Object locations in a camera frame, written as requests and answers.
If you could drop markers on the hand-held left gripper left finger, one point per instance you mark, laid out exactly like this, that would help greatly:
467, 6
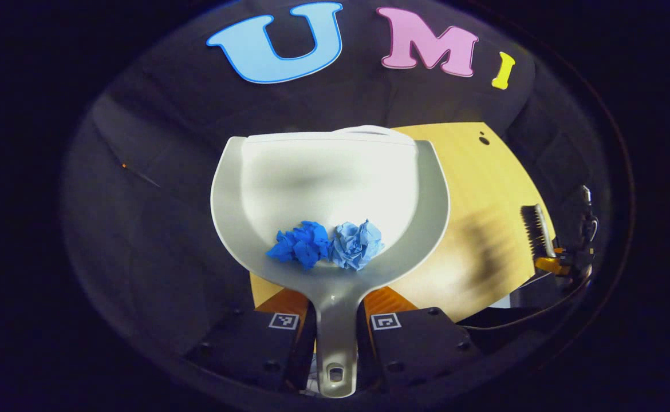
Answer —
243, 343

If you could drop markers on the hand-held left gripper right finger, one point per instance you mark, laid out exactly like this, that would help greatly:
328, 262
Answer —
421, 343

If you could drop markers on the dark blue paper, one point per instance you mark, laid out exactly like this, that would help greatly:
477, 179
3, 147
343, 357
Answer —
303, 246

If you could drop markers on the small grey broom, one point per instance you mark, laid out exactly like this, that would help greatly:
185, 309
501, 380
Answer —
532, 229

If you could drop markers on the light blue paper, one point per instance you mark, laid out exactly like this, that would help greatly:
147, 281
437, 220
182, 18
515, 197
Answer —
355, 246

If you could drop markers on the small dark desk object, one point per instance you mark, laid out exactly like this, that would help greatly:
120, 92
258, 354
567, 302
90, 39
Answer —
484, 139

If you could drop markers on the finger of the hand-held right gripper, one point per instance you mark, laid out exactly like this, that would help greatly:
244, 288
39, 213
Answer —
550, 264

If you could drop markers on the wooden desktop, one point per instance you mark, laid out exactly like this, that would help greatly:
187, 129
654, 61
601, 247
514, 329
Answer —
484, 183

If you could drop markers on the grey dustpan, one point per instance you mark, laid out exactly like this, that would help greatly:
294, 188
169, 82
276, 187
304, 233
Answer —
335, 171

